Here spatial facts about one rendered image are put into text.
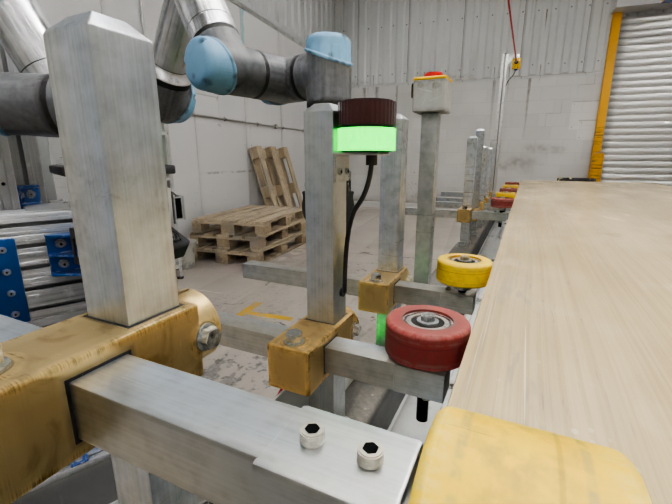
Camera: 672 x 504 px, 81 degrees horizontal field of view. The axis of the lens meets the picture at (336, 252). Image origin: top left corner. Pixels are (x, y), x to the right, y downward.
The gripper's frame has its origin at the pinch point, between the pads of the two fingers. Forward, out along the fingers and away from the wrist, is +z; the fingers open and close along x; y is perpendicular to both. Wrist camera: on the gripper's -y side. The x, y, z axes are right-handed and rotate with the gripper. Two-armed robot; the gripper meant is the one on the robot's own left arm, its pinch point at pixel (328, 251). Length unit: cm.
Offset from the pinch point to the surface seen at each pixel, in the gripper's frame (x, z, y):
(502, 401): -16.8, -0.6, -43.3
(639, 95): -438, -114, 666
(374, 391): -8.6, 19.4, -12.4
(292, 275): 6.8, 4.9, 0.9
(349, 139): -5.4, -18.1, -27.4
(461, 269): -20.6, -0.7, -11.7
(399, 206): -12.1, -8.4, -1.9
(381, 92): -17, -141, 771
